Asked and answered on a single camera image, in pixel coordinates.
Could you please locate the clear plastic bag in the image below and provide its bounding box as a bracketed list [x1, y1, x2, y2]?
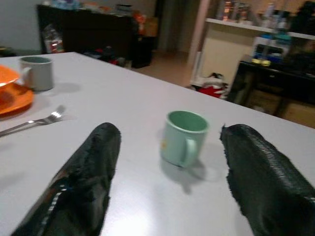
[43, 24, 65, 54]

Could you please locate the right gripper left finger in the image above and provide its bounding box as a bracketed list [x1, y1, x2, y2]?
[11, 122, 122, 236]

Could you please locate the blue white box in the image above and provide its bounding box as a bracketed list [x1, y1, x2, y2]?
[252, 33, 291, 66]

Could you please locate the orange bowl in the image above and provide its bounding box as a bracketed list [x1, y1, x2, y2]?
[0, 64, 20, 87]

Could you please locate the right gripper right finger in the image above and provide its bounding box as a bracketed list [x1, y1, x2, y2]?
[219, 123, 315, 236]

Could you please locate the dark wooden cabinet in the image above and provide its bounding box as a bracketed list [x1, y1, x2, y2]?
[36, 4, 153, 69]

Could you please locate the silver metal fork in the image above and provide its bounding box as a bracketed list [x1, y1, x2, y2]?
[0, 105, 66, 137]

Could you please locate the brown cardboard box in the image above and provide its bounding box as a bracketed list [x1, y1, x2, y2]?
[144, 16, 158, 37]

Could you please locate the dark clothes pile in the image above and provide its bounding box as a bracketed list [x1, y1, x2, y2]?
[83, 46, 131, 67]

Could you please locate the grey mug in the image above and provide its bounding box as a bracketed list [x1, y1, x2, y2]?
[19, 56, 54, 91]

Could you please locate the red white cloth pile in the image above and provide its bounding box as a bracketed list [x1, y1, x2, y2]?
[196, 73, 229, 99]

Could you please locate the black desk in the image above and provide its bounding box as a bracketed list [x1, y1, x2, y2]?
[227, 60, 315, 116]

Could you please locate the white shelf unit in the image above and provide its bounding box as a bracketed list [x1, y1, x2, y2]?
[190, 17, 315, 87]

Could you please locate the light green plastic mug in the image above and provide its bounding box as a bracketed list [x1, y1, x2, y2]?
[159, 110, 210, 168]

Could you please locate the orange plate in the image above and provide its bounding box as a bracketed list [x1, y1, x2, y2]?
[0, 82, 34, 116]

